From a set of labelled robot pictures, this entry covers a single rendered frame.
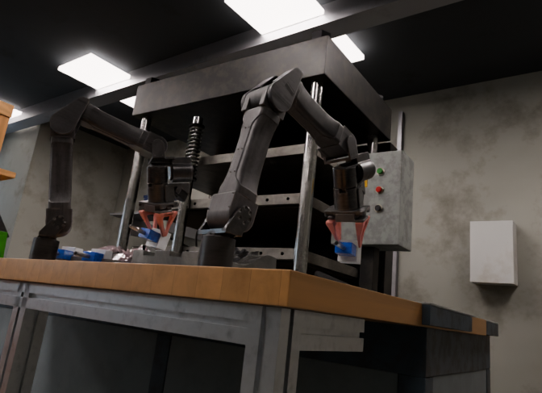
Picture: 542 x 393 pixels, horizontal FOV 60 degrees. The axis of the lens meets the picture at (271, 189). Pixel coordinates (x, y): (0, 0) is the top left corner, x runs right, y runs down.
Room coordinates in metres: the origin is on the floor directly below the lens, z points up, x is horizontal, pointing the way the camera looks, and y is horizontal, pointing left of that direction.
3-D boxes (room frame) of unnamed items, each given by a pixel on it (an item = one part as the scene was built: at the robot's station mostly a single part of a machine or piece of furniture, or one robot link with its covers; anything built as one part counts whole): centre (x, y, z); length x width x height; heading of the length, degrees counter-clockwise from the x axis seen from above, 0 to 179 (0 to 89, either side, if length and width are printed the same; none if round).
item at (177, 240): (2.40, 0.44, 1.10); 0.05 x 0.05 x 1.30
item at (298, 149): (2.63, 0.07, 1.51); 1.10 x 0.70 x 0.05; 55
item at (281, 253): (2.62, 0.08, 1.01); 1.10 x 0.74 x 0.05; 55
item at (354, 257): (1.13, -0.19, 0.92); 0.13 x 0.05 x 0.05; 153
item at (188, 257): (1.52, 0.13, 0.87); 0.50 x 0.26 x 0.14; 145
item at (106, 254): (1.38, 0.50, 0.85); 0.13 x 0.05 x 0.05; 162
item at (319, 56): (2.58, 0.11, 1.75); 1.30 x 0.84 x 0.61; 55
